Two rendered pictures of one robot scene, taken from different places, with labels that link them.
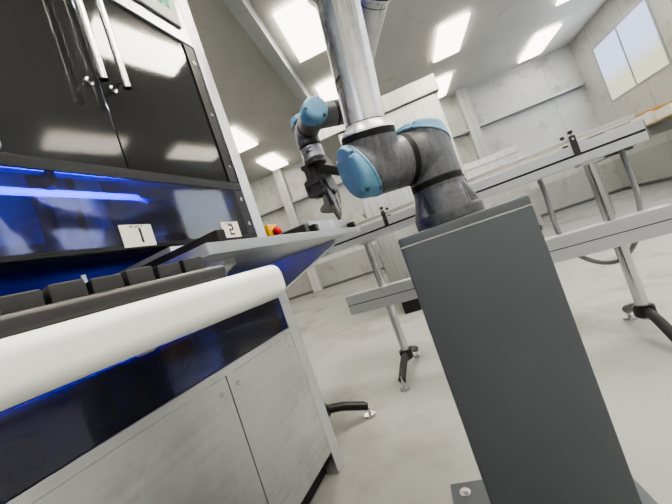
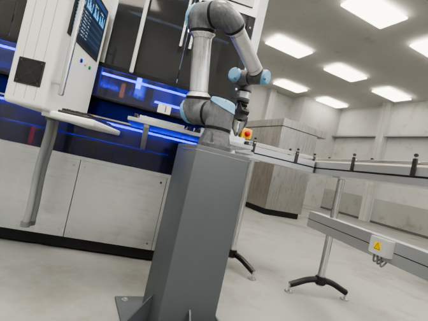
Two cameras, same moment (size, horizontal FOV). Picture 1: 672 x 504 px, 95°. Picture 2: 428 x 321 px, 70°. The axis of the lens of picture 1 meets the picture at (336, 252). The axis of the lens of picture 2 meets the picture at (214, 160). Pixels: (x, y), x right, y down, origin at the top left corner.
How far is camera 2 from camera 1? 1.36 m
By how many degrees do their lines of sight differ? 53
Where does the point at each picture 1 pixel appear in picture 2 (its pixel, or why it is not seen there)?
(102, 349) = (61, 116)
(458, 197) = (203, 137)
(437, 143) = (211, 110)
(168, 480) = (127, 190)
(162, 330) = (68, 118)
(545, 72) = not seen: outside the picture
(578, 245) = not seen: outside the picture
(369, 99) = (192, 83)
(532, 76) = not seen: outside the picture
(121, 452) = (121, 170)
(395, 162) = (191, 112)
